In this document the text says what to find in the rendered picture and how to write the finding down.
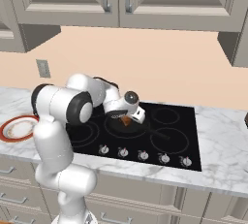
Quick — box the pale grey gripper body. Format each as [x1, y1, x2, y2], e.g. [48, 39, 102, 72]
[108, 109, 131, 121]

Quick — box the brown croissant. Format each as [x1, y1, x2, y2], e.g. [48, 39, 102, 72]
[121, 116, 132, 128]

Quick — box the silver hob knob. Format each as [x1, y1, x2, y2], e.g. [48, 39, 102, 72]
[158, 152, 171, 166]
[179, 155, 193, 169]
[116, 146, 130, 159]
[98, 144, 110, 156]
[137, 149, 150, 162]

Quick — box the black glass hob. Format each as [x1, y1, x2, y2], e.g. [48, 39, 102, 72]
[65, 101, 203, 173]

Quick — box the beige panel under hob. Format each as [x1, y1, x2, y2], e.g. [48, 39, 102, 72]
[86, 172, 182, 217]

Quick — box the white plate with red rim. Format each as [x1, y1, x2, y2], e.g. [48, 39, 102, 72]
[0, 114, 41, 144]

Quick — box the beige wide drawer front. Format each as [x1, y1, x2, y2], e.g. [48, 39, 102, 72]
[84, 197, 207, 224]

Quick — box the beige base cupboard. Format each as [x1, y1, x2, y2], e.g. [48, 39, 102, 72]
[201, 191, 248, 224]

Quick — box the grey wall socket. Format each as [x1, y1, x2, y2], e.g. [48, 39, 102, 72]
[35, 58, 52, 80]

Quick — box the silver drawer handle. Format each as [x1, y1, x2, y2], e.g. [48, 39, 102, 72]
[12, 215, 37, 224]
[0, 166, 16, 175]
[0, 192, 29, 205]

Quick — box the beige side wall cupboard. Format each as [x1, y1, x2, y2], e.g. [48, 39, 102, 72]
[0, 0, 62, 54]
[217, 14, 248, 69]

